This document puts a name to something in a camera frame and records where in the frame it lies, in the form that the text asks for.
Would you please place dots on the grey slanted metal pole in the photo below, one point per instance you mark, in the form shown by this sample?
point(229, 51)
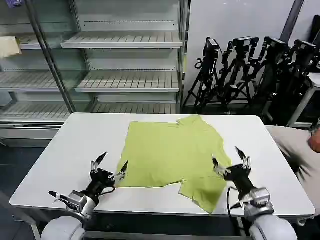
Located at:
point(50, 52)

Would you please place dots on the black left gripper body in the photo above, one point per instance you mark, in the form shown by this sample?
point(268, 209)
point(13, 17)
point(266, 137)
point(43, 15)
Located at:
point(100, 178)

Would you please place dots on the dark slanted wall beam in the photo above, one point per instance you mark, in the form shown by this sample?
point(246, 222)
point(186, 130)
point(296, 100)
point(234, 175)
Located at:
point(292, 18)

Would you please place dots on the white rounded table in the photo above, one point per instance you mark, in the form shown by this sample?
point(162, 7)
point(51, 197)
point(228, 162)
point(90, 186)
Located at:
point(85, 140)

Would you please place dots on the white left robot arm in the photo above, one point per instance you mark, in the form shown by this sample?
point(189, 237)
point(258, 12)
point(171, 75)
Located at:
point(63, 226)

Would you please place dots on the purple item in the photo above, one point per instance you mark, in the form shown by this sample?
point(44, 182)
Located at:
point(13, 3)

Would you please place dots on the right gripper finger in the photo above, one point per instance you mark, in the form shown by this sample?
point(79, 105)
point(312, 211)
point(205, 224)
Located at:
point(244, 160)
point(218, 168)

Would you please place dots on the lime green t-shirt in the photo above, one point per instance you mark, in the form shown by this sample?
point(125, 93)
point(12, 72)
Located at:
point(172, 155)

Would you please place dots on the person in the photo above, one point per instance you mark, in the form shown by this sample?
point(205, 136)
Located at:
point(292, 147)

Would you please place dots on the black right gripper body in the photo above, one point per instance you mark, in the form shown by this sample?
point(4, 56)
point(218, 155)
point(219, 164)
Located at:
point(240, 178)

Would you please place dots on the dark monitor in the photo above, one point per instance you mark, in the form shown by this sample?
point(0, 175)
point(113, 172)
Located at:
point(316, 30)

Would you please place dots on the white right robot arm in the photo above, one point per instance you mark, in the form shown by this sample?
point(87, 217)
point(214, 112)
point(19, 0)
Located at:
point(265, 220)

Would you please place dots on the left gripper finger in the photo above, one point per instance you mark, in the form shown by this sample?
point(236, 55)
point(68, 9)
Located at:
point(120, 172)
point(96, 161)

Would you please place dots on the glass-sided grey shelf unit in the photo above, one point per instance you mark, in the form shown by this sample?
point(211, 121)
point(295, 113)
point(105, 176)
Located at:
point(27, 82)

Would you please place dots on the empty grey display shelf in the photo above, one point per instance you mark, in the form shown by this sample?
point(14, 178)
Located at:
point(130, 60)

